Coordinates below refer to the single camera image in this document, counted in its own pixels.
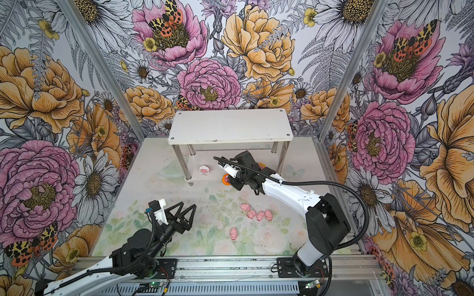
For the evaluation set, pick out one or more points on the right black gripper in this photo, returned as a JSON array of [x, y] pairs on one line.
[[235, 184]]

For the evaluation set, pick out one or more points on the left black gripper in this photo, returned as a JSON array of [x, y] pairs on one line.
[[186, 224]]

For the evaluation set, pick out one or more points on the pink bear orange donut toy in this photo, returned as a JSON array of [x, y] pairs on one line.
[[226, 179]]

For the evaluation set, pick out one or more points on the white hooded pink doll toy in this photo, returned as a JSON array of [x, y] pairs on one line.
[[205, 170]]

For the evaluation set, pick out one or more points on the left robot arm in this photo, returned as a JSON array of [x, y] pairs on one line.
[[139, 258]]

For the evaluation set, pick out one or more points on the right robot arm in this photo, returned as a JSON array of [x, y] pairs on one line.
[[327, 225]]

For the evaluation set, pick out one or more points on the white two-tier shelf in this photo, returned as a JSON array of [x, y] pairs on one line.
[[198, 136]]

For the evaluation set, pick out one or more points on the pink pig toy upper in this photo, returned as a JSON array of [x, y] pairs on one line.
[[246, 207]]

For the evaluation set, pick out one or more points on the pink pig toy left pair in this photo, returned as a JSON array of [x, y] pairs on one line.
[[251, 214]]

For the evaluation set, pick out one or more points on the pink pig toy middle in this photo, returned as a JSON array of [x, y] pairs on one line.
[[260, 216]]

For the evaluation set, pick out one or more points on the pink pig toy right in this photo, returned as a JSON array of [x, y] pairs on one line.
[[268, 215]]

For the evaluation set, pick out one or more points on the pink pig toy front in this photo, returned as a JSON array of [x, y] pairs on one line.
[[233, 234]]

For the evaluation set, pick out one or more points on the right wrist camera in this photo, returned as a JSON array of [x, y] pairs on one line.
[[232, 170]]

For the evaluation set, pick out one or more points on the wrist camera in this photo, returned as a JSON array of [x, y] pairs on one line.
[[156, 211], [232, 170]]

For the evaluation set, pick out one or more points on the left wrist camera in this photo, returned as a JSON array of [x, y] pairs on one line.
[[156, 211]]

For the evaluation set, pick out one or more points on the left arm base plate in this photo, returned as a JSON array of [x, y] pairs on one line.
[[165, 269]]

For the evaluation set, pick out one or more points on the white vented cable duct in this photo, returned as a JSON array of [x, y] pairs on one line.
[[237, 288]]

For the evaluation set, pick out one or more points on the aluminium front rail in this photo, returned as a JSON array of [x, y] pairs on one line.
[[246, 268]]

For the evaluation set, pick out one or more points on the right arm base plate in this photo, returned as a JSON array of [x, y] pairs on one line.
[[289, 267]]

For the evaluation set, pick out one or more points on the right aluminium corner post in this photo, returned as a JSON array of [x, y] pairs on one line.
[[361, 46]]

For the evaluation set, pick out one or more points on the aluminium corner post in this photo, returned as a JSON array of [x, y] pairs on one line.
[[361, 46], [79, 26]]

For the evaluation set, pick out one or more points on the left aluminium corner post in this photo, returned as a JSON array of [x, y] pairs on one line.
[[79, 26]]

